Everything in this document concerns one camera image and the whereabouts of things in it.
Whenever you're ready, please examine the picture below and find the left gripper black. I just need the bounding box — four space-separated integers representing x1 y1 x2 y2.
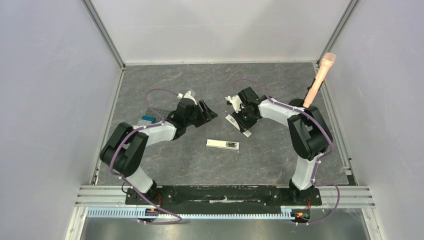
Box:
185 99 218 128

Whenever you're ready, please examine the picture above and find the white remote control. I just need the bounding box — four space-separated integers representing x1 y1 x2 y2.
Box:
206 139 240 151

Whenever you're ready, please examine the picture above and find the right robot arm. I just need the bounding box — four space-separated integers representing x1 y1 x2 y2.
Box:
225 87 333 204

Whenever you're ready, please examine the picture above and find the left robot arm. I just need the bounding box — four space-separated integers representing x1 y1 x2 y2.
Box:
99 97 218 204

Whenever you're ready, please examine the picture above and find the grey lego baseplate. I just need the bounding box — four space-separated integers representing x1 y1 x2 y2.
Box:
144 107 172 123

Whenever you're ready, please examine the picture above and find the black microphone stand base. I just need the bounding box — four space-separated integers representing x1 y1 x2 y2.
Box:
288 98 304 108

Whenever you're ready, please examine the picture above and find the blue lego brick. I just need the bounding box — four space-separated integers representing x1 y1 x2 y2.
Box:
141 115 156 123

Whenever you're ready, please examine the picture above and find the light grey lego brick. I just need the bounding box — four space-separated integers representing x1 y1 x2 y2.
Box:
136 119 152 126

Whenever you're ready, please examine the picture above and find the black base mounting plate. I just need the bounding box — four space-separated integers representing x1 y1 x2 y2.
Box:
145 185 322 215

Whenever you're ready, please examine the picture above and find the pink toy microphone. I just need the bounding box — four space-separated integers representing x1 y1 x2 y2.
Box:
302 52 336 108

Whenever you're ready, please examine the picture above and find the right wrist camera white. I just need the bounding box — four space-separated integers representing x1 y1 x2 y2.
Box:
225 95 245 113

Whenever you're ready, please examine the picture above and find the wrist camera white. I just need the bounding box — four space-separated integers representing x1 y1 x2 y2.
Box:
225 95 245 113
177 90 198 105

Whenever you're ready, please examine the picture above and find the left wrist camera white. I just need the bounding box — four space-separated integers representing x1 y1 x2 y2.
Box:
177 90 198 105

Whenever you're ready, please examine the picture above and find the white slotted cable duct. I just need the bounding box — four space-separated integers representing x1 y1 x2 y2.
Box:
86 207 293 220

